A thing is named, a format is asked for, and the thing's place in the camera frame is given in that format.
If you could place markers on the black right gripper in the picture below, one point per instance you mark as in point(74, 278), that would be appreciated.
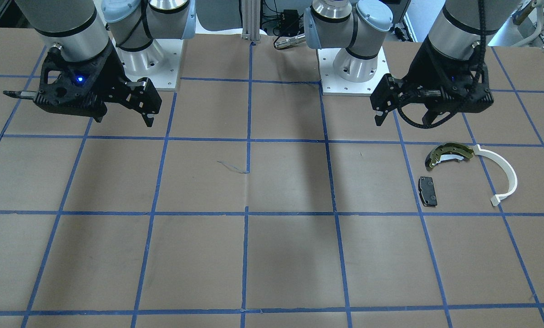
point(109, 68)

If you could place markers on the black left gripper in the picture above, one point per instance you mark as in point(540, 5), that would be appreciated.
point(429, 64)

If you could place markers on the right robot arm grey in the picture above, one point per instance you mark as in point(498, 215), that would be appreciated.
point(130, 25)

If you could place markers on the olive brake shoe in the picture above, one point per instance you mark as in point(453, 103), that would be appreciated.
point(448, 152)

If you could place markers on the black brake pad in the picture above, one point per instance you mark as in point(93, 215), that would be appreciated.
point(427, 191)

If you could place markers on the white curved plastic clamp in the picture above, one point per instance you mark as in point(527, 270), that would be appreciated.
point(507, 169)

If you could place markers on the black box device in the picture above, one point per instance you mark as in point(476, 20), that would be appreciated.
point(289, 22)

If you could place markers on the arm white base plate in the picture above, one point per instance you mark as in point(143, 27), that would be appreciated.
point(344, 75)
point(160, 63)

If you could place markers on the aluminium frame post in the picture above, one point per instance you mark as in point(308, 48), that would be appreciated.
point(250, 20)

